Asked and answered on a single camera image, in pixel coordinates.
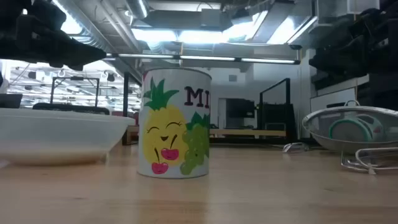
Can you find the grey ceiling air unit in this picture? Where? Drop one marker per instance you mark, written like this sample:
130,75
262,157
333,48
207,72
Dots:
213,18

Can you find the wooden shelf black metal frame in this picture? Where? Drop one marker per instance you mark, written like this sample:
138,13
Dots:
248,132

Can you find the mixed vegetables can green rim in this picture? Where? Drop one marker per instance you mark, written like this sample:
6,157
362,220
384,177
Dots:
349,130

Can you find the long linear light bar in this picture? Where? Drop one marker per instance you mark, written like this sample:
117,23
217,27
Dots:
205,58

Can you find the black background rig frame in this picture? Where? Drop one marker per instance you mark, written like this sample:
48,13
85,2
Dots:
76,78

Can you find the grey wall vent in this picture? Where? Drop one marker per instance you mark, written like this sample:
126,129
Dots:
233,78

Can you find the black boxy object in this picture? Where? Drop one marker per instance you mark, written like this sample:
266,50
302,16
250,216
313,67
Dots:
11,101

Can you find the black aluminium table frame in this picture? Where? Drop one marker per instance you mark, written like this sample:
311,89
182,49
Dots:
245,140

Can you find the white bowl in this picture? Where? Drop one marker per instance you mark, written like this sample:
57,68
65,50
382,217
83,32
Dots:
62,130

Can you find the mixed fruit can pineapple face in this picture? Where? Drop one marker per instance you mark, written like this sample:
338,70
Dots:
168,137

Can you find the silver round ceiling duct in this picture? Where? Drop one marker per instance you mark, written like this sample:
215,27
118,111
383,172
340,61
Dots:
138,7

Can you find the black monitor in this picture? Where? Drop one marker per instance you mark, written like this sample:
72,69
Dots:
239,108

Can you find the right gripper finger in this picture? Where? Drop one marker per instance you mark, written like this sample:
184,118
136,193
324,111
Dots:
335,60
325,82

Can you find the large metal mesh strainer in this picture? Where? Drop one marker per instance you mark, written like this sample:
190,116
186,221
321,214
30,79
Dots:
317,137

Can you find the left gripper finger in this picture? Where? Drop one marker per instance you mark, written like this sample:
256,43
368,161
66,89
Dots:
84,53
70,66

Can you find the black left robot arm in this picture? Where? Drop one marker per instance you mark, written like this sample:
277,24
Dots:
9,9

